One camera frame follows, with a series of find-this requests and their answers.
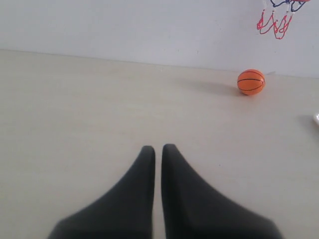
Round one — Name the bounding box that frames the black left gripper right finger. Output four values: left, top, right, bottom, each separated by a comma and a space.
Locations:
161, 144, 283, 239

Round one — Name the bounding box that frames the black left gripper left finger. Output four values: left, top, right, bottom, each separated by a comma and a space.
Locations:
49, 146, 156, 239

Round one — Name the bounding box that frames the small orange basketball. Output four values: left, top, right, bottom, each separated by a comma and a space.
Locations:
237, 69, 266, 96

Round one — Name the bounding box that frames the red mini basketball hoop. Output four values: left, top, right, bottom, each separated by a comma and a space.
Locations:
256, 0, 310, 40

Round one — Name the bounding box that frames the white plastic tray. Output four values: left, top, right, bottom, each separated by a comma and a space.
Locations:
312, 113, 319, 126

